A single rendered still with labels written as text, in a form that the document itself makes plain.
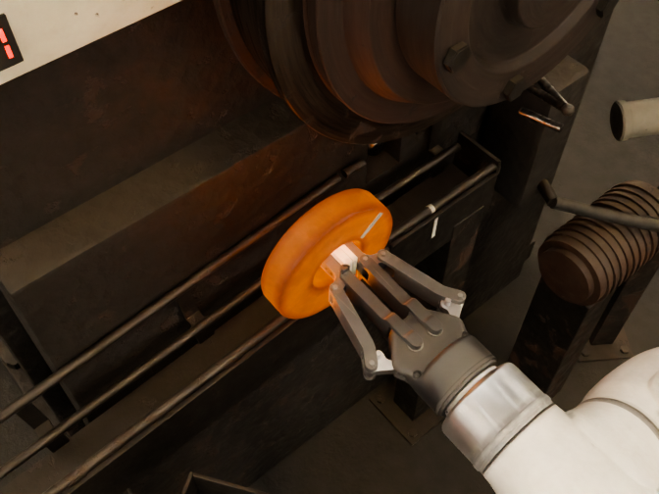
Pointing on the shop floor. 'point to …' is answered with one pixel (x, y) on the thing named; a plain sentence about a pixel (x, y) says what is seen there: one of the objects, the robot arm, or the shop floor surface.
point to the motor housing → (582, 283)
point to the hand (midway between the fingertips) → (329, 246)
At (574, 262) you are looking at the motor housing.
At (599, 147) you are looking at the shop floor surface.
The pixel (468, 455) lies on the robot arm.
